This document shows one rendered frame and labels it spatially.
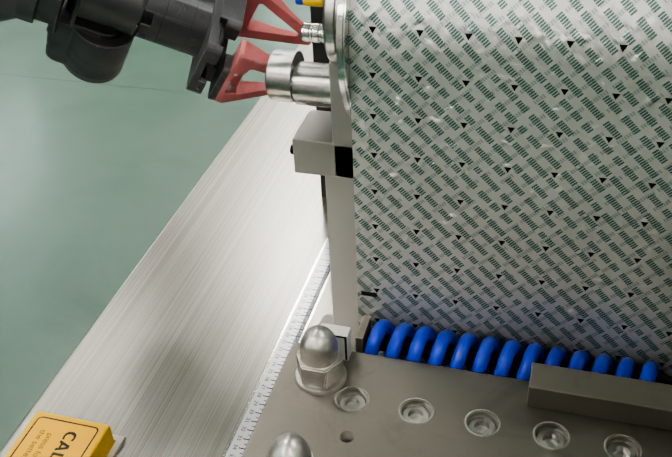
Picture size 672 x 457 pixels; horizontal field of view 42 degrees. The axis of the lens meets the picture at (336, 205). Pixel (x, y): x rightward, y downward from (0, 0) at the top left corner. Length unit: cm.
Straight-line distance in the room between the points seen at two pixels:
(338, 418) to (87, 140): 258
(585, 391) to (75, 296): 194
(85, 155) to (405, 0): 254
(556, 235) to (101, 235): 212
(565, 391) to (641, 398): 5
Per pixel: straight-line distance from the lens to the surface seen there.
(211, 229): 100
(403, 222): 61
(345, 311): 79
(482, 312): 65
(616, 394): 61
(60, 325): 234
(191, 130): 307
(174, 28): 76
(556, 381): 61
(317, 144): 68
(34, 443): 78
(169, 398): 81
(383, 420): 60
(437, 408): 61
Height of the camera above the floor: 148
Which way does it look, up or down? 35 degrees down
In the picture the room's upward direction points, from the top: 3 degrees counter-clockwise
